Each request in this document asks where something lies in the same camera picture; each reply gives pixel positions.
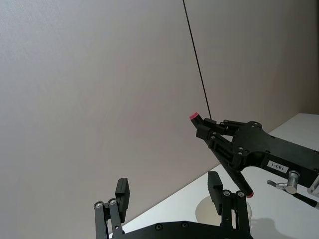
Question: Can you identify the dark cable with silver plug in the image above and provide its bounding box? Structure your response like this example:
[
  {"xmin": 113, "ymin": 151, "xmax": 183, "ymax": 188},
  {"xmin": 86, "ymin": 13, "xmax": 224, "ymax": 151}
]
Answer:
[{"xmin": 266, "ymin": 170, "xmax": 319, "ymax": 209}]

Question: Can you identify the white table cloth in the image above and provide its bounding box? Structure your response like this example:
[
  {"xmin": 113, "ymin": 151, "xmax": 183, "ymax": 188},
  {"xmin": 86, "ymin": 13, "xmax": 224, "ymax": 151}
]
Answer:
[{"xmin": 122, "ymin": 113, "xmax": 319, "ymax": 239}]

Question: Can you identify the pale round cup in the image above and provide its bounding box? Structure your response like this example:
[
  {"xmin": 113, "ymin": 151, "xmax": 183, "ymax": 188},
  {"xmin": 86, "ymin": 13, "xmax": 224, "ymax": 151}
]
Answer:
[{"xmin": 195, "ymin": 195, "xmax": 253, "ymax": 225}]

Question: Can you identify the pale curtain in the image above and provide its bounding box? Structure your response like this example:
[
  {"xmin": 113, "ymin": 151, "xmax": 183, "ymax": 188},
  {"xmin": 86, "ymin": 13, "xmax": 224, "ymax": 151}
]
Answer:
[{"xmin": 0, "ymin": 0, "xmax": 319, "ymax": 234}]

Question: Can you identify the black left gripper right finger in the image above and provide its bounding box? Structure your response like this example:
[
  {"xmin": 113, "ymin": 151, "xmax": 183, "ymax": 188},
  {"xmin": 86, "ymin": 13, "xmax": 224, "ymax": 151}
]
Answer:
[{"xmin": 207, "ymin": 171, "xmax": 252, "ymax": 235}]

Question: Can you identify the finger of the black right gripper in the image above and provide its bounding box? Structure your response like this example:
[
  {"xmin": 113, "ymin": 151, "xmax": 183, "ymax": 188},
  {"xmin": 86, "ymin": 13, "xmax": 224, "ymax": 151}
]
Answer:
[
  {"xmin": 203, "ymin": 118, "xmax": 247, "ymax": 136},
  {"xmin": 196, "ymin": 125, "xmax": 242, "ymax": 172}
]

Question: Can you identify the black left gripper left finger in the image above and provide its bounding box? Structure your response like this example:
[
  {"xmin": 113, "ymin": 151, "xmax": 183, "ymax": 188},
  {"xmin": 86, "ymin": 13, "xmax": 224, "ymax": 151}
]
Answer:
[{"xmin": 94, "ymin": 178, "xmax": 131, "ymax": 239}]

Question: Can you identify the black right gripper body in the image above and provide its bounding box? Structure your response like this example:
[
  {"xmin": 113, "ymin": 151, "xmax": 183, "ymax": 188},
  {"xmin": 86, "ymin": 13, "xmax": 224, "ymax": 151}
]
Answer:
[{"xmin": 231, "ymin": 120, "xmax": 319, "ymax": 189}]

